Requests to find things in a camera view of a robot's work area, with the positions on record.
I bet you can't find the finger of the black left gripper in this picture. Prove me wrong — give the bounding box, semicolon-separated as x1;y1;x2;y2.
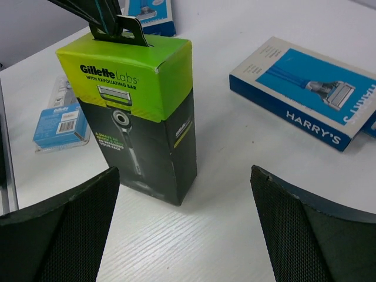
50;0;120;32

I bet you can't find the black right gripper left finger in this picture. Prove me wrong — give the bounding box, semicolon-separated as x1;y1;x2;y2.
1;167;120;281

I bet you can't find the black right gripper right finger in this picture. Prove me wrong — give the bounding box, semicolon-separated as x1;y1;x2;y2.
250;165;375;281

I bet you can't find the left blue Harry's razor box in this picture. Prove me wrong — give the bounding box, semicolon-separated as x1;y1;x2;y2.
123;0;176;37

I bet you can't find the blue harry's razor box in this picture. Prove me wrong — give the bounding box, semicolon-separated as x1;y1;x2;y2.
229;37;375;152
123;0;176;37

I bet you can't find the clear blue razor blister pack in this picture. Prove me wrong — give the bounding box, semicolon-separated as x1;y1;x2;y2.
33;75;91;153

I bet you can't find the centre blue Harry's razor box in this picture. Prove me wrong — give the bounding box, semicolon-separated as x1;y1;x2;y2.
229;37;375;152

